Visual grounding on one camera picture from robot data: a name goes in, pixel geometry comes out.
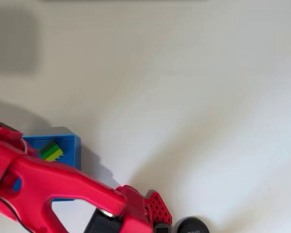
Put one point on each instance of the green toy bricks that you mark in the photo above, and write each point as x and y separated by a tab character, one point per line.
51	150

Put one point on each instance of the black camera stand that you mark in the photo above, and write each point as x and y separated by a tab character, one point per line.
191	227

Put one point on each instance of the red robot arm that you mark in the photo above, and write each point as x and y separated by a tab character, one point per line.
63	179

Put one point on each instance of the blue plastic box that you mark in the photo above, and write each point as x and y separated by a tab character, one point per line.
70	150

